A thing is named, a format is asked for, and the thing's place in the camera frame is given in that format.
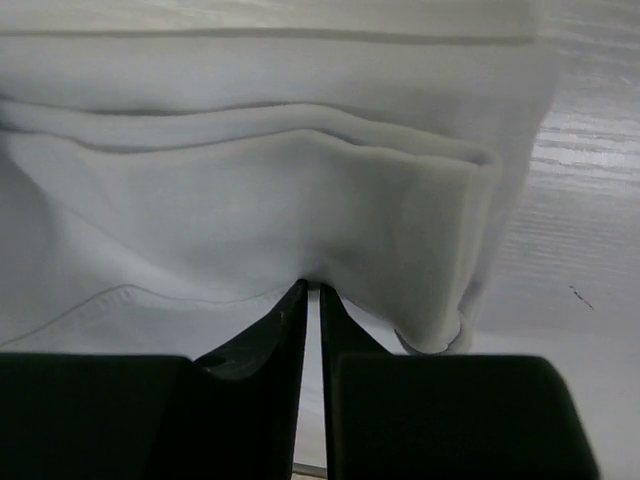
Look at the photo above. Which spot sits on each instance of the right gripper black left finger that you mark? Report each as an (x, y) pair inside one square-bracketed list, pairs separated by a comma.
[(229, 414)]

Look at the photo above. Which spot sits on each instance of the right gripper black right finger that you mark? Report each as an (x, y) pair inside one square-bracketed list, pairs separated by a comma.
[(466, 416)]

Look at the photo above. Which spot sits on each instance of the white skirt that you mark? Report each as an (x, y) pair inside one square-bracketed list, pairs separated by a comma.
[(170, 169)]

